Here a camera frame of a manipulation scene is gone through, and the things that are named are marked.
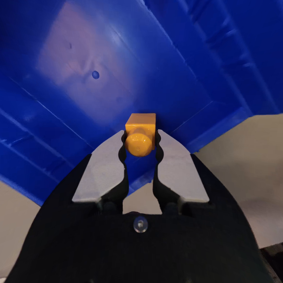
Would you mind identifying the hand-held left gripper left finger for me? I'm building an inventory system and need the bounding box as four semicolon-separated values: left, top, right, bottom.
72;130;130;203

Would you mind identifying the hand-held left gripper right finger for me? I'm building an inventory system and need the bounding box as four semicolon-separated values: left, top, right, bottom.
153;129;210;203

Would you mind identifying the yellow building block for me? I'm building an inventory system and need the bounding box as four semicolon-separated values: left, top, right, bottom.
125;113;157;157

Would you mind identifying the blue plastic bin with tag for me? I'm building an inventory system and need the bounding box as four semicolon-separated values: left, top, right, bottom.
0;0;283;206

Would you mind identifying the grey desk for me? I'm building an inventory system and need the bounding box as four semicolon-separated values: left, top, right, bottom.
0;114;283;283

